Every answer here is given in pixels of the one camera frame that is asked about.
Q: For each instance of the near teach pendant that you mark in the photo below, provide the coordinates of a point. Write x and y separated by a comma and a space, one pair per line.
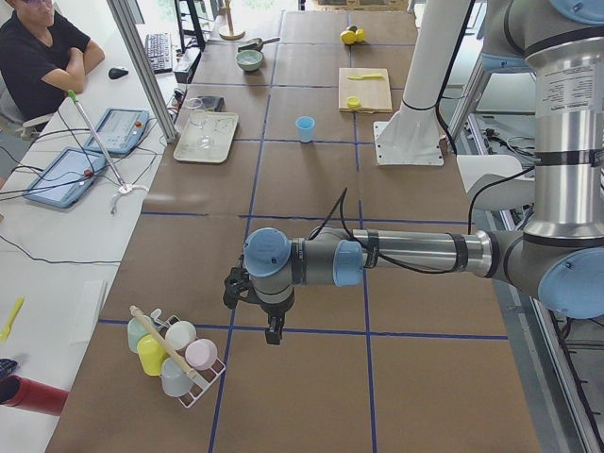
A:
66, 178

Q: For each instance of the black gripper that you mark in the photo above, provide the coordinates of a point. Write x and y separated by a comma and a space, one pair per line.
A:
275, 312

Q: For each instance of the wooden mug tree stand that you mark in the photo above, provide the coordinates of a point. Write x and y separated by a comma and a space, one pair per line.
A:
229, 31

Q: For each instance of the rod with green tip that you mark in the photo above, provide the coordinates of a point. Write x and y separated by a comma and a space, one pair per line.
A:
124, 188

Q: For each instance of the teach pendant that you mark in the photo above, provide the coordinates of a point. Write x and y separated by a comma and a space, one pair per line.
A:
120, 129
66, 178

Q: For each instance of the yellow plastic knife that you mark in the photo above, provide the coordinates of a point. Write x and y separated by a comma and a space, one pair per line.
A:
365, 76

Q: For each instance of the mint green cup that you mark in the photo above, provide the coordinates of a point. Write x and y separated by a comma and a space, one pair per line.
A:
135, 331

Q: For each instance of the black keyboard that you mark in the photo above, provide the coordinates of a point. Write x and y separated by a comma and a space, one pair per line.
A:
159, 53

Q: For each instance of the far teach pendant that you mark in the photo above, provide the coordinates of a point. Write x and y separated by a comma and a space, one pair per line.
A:
120, 129

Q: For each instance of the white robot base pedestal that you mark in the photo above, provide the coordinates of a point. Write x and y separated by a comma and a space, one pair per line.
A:
411, 136

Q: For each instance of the light blue plastic cup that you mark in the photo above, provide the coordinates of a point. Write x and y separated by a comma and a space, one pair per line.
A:
305, 126

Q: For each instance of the white cup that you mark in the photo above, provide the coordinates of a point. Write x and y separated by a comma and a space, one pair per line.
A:
180, 334

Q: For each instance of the lemon slice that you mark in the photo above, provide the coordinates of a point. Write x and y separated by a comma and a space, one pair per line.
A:
353, 102

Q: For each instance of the pink cup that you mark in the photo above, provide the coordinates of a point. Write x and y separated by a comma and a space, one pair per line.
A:
201, 354

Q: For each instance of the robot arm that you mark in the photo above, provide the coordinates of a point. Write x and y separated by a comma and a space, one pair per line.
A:
556, 258

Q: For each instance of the white wire cup rack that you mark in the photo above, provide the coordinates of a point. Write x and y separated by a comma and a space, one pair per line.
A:
202, 379

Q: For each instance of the steel ice scoop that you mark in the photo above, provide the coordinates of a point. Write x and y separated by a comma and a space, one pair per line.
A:
256, 44

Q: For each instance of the red cylinder bottle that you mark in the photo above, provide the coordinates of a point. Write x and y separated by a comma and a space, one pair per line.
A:
30, 395

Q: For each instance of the bamboo cutting board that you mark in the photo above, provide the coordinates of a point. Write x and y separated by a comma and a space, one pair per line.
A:
374, 94

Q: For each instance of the seated person black shirt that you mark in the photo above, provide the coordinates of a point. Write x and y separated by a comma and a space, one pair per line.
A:
44, 56

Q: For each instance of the yellow cup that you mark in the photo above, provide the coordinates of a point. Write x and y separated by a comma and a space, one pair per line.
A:
151, 355

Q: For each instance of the cream bear serving tray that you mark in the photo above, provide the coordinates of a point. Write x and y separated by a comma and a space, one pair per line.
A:
221, 126

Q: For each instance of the aluminium frame post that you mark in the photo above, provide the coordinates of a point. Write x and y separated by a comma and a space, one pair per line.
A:
124, 20

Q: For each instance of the green bowl of ice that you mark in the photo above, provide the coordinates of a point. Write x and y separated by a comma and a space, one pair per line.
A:
249, 60

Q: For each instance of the clear wine glass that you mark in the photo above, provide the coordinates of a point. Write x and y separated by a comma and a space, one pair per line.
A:
198, 118

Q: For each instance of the white plastic chair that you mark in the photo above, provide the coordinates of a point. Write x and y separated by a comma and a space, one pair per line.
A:
479, 171

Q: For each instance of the black computer mouse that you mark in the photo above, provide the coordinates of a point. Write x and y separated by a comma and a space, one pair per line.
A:
117, 72

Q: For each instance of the grey-blue cup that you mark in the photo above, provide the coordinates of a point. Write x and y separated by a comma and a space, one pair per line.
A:
174, 381

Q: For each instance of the yellow spatula on desk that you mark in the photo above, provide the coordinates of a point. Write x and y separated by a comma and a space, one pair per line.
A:
7, 327

